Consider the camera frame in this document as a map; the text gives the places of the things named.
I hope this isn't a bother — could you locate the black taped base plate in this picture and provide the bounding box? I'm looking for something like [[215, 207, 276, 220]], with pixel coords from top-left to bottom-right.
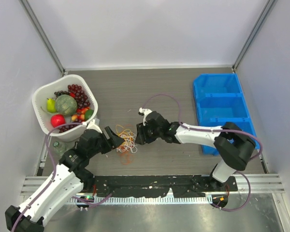
[[80, 174, 238, 198]]

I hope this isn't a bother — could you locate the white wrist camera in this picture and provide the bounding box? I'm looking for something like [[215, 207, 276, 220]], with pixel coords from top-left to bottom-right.
[[138, 107, 152, 126], [87, 118, 102, 133]]

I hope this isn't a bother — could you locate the clear glass jar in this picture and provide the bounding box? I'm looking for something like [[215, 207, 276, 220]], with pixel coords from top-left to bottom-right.
[[53, 141, 67, 157]]

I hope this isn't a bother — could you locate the yellow thin cable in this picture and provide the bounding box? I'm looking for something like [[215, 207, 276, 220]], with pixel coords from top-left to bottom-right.
[[115, 124, 136, 148]]

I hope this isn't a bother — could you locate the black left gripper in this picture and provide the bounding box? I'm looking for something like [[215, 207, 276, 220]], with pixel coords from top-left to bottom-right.
[[88, 126, 124, 157]]

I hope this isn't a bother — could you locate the blue plastic divided bin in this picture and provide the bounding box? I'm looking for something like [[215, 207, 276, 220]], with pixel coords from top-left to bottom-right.
[[192, 73, 261, 156]]

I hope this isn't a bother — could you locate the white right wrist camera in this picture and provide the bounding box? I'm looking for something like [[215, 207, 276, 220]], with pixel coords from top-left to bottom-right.
[[138, 107, 152, 126]]

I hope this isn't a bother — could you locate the green yellow pear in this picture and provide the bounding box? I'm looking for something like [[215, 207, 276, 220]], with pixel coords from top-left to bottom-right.
[[46, 98, 57, 114]]

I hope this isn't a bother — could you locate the left aluminium frame post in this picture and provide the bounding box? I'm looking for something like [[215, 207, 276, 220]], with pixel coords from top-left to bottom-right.
[[19, 0, 65, 76]]

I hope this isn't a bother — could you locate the white slotted cable duct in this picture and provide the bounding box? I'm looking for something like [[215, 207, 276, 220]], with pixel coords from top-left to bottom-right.
[[60, 195, 213, 205]]

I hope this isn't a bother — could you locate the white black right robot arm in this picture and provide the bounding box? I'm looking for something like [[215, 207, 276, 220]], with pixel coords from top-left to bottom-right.
[[135, 108, 256, 191]]

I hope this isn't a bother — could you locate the red grape bunch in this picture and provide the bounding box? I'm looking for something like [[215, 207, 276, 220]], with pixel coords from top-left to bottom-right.
[[67, 84, 90, 109]]

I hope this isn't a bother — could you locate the white plastic fruit basket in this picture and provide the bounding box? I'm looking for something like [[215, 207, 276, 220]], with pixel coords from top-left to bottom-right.
[[32, 74, 98, 134]]

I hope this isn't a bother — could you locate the dark purple grape bunch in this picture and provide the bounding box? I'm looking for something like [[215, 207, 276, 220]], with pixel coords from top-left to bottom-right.
[[54, 90, 70, 97]]

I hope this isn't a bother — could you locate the aluminium corner frame post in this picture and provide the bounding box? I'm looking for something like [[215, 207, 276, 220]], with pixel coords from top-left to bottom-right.
[[232, 0, 277, 73]]

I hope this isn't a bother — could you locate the green lime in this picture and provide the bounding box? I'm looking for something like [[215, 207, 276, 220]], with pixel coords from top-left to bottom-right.
[[84, 109, 94, 121]]

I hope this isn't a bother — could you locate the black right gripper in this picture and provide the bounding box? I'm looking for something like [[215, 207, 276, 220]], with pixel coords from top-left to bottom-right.
[[135, 121, 162, 145]]

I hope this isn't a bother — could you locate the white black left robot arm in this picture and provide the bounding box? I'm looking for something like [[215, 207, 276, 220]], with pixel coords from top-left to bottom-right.
[[5, 127, 125, 232]]

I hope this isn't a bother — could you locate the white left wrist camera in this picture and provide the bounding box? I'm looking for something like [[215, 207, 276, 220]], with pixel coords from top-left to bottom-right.
[[87, 118, 102, 133]]

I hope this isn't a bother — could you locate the green melon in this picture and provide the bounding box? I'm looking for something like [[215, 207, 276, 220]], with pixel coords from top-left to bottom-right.
[[56, 95, 77, 116]]

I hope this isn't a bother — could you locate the red apple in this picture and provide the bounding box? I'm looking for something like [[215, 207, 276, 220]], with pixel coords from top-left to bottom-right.
[[50, 114, 66, 128]]

